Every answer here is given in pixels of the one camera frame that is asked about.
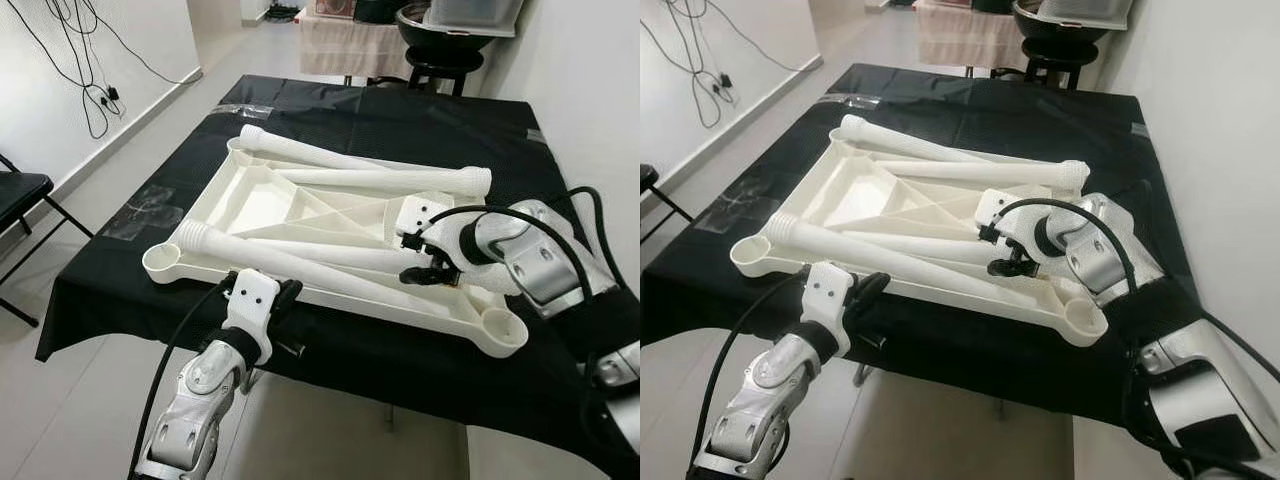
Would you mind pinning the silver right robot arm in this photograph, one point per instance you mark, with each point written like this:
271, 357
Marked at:
540, 255
1100, 250

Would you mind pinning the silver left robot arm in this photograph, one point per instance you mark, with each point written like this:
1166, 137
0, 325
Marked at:
200, 390
770, 385

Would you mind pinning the white plastic table top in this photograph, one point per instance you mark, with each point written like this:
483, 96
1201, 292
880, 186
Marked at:
260, 205
870, 195

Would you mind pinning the black tablecloth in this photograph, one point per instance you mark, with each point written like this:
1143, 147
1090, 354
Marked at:
1000, 110
400, 120

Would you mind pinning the grey tape piece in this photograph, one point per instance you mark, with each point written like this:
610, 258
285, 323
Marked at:
1139, 129
535, 135

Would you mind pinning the clear tape strip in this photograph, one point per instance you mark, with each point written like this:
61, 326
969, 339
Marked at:
850, 99
235, 110

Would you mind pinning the beige cloth covered table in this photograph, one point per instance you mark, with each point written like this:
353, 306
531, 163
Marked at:
350, 45
965, 35

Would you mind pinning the black metal basin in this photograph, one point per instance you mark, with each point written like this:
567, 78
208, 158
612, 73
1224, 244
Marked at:
440, 35
1050, 25

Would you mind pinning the black folding chair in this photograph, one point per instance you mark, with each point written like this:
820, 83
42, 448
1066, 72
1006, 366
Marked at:
648, 177
20, 195

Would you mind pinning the clear plastic storage box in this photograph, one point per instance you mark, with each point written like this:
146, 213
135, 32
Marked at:
480, 12
1085, 8

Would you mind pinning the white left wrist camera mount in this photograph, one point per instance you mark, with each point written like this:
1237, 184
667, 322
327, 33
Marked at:
828, 295
252, 300

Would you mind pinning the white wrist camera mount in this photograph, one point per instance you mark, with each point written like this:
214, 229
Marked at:
252, 300
828, 295
415, 212
998, 205

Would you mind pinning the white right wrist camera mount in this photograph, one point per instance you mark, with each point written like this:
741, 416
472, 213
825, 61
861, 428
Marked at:
998, 205
415, 212

